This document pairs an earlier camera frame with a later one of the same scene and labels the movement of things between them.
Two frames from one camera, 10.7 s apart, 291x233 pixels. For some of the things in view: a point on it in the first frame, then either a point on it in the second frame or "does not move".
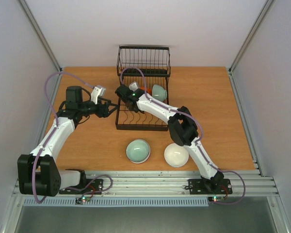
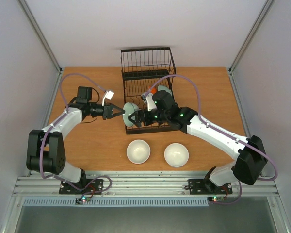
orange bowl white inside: [148, 90] -> [153, 90]
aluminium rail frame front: [159, 183] does not move
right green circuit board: [216, 199] does not move
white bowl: [176, 156] does not move
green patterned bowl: [138, 151] -> [129, 108]
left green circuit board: [79, 200] does not move
